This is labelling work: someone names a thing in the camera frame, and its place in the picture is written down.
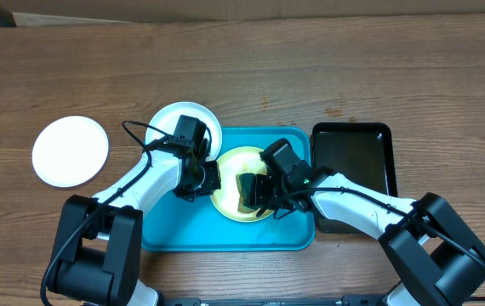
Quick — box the green yellow sponge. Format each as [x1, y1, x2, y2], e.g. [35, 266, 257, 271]
[236, 173, 255, 213]

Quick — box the yellow plate with ketchup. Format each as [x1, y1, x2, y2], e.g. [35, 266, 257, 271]
[211, 146, 273, 223]

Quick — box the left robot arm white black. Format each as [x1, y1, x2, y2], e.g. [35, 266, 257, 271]
[40, 143, 220, 305]

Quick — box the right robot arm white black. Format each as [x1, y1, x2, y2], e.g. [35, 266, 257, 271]
[237, 173, 485, 305]

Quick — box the teal plastic tray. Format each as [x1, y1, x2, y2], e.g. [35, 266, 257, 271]
[142, 127, 316, 252]

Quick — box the black water tray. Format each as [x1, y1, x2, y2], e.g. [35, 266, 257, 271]
[310, 122, 399, 235]

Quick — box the white plate with ketchup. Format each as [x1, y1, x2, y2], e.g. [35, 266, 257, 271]
[149, 101, 223, 162]

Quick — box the cardboard panel at back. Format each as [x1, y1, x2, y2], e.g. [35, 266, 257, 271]
[0, 0, 485, 22]

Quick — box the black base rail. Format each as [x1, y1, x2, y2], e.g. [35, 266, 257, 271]
[158, 294, 385, 306]

